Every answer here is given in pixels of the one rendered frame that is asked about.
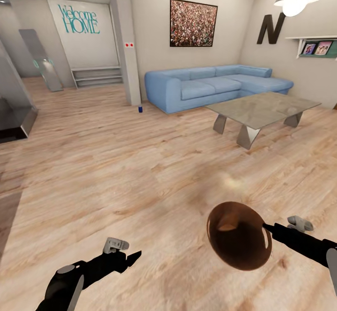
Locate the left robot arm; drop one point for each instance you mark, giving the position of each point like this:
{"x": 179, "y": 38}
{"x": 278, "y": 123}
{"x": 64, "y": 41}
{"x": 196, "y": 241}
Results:
{"x": 64, "y": 289}

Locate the stairs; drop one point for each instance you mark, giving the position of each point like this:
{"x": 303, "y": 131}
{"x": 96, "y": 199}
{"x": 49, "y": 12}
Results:
{"x": 15, "y": 124}

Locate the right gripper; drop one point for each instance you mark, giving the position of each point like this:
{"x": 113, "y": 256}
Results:
{"x": 294, "y": 239}

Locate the trash can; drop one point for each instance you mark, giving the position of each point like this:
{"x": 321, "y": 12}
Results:
{"x": 235, "y": 233}

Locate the coffee table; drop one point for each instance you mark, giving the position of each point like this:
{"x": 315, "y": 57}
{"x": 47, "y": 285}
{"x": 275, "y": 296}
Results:
{"x": 257, "y": 111}

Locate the sofa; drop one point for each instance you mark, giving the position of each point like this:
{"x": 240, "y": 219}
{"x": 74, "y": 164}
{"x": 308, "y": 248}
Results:
{"x": 178, "y": 90}

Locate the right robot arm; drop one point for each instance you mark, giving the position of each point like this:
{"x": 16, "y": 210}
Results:
{"x": 321, "y": 251}

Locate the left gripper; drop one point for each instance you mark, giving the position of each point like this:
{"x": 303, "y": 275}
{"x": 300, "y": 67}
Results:
{"x": 116, "y": 261}

